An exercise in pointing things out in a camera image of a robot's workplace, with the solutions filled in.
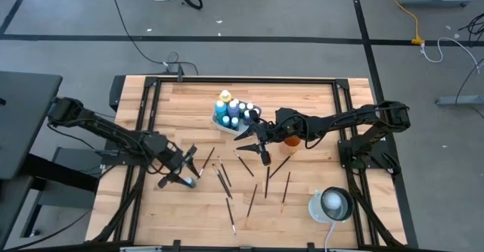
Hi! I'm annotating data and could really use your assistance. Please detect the round white table lamp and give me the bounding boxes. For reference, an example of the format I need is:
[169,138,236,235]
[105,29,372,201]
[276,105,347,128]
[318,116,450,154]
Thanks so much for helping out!
[308,185,355,224]

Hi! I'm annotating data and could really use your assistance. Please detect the black control box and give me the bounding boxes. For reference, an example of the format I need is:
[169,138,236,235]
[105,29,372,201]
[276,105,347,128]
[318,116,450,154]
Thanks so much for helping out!
[108,74,127,112]

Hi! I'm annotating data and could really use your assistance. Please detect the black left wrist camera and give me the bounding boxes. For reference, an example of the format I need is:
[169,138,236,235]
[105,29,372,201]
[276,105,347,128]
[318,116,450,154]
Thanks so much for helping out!
[166,149,183,169]

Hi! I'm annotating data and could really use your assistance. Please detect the white lamp cable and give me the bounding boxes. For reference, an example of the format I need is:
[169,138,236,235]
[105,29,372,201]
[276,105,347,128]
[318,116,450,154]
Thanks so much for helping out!
[324,221,337,252]

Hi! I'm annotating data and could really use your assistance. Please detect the orange plastic cup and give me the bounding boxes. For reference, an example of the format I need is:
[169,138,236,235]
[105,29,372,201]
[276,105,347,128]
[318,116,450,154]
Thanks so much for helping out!
[279,135,303,155]

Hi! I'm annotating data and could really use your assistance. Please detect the black aluminium table frame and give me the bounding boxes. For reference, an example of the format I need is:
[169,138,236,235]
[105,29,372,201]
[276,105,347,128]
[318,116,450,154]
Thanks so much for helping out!
[90,76,420,252]

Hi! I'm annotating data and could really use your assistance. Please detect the black side desk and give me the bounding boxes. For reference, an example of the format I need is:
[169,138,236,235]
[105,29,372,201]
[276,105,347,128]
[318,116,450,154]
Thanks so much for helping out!
[0,70,101,252]

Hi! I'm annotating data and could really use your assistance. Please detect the long black floor cable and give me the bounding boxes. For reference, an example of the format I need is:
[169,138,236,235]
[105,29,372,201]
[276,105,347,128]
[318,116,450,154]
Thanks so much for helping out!
[108,0,200,76]

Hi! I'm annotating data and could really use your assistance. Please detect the black floor cable tangle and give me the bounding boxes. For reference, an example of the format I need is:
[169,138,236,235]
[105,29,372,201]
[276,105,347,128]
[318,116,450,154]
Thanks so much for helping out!
[455,11,484,105]

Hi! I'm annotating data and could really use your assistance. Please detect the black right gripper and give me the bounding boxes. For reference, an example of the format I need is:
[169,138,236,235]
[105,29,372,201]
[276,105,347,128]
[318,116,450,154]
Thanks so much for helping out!
[233,107,304,167]

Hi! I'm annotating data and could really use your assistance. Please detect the grey desk foot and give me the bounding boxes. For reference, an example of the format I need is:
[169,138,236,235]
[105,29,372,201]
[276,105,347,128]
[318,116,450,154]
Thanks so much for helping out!
[434,95,484,107]

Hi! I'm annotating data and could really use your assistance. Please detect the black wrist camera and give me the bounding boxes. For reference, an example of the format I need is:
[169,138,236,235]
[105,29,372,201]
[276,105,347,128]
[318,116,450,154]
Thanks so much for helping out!
[166,149,183,169]
[278,110,300,132]

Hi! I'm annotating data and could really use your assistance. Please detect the yellow floor extension cable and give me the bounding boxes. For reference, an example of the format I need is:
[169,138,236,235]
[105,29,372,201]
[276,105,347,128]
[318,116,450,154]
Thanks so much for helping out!
[391,0,425,45]

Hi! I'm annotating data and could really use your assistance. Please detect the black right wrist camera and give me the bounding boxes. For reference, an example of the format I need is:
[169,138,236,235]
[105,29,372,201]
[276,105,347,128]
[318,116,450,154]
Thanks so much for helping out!
[278,110,300,132]

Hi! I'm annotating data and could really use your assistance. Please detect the white floor cable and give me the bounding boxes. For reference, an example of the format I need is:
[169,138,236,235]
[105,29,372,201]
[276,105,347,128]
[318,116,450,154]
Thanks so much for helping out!
[419,36,481,75]

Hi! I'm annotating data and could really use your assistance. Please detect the white plastic caddy tray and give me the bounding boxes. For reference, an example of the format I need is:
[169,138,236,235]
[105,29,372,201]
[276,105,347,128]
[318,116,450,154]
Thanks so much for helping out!
[210,92,263,136]

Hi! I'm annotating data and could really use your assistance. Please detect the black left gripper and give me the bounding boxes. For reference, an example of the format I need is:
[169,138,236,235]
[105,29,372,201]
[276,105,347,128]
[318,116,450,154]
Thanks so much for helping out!
[157,144,202,190]

